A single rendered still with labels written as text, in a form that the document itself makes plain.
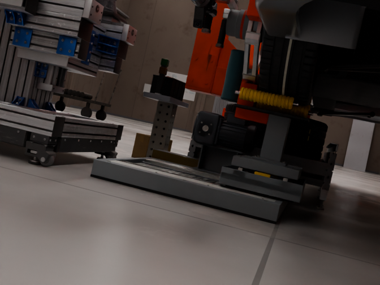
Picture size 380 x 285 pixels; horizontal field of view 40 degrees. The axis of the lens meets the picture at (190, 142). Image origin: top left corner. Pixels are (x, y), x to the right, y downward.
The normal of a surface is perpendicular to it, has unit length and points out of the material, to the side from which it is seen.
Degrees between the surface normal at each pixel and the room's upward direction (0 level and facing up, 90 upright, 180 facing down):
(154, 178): 90
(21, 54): 90
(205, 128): 90
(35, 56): 90
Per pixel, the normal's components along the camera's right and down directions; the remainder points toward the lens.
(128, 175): -0.24, -0.02
